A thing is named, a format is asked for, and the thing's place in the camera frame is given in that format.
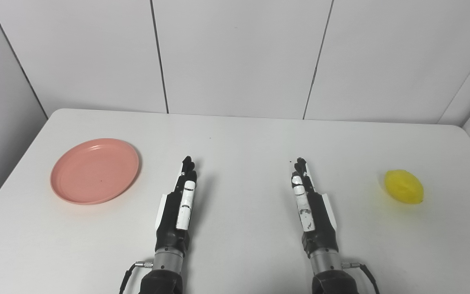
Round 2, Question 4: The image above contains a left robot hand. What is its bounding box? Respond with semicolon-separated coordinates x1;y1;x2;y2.
155;156;198;252

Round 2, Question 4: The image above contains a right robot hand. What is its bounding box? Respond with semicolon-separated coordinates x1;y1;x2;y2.
291;157;339;258

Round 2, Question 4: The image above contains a yellow lemon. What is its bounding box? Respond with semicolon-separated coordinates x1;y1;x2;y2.
384;169;425;205

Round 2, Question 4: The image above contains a pink round plate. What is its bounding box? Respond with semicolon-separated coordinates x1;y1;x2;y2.
50;138;140;205

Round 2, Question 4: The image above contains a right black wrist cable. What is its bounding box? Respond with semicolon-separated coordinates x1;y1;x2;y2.
341;262;381;294

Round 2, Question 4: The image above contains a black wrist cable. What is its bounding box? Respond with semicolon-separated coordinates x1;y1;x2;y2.
341;262;381;294
119;261;154;294

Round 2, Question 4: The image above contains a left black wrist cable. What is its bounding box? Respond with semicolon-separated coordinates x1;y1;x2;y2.
119;261;154;294

